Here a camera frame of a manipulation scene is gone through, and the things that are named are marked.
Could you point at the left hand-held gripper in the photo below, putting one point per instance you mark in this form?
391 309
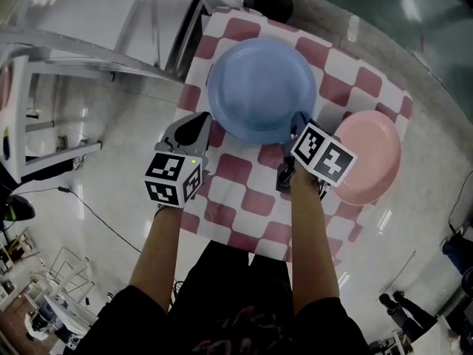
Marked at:
170 179

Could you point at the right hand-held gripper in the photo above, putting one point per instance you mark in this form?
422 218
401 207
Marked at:
325 157

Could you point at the blue big plate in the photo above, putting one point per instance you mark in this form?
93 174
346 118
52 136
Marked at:
258 87

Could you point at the pink big plate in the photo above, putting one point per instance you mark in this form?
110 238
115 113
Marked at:
369 154

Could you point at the person's right forearm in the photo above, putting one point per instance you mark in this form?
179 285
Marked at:
312 242

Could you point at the person's left forearm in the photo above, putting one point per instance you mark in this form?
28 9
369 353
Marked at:
159 257

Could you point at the red white checkered tablecloth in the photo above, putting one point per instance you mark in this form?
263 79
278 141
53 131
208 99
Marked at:
251 191

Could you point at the black waste bin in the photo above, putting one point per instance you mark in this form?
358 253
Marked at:
268 4

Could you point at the person's black trousers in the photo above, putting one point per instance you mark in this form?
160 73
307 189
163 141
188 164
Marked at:
229 268

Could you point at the white metal shelf rack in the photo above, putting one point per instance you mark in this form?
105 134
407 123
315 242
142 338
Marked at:
92 6

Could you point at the small white table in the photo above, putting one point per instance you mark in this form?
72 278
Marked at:
20 87

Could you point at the person's black printed shirt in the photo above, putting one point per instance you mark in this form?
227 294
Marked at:
221 331

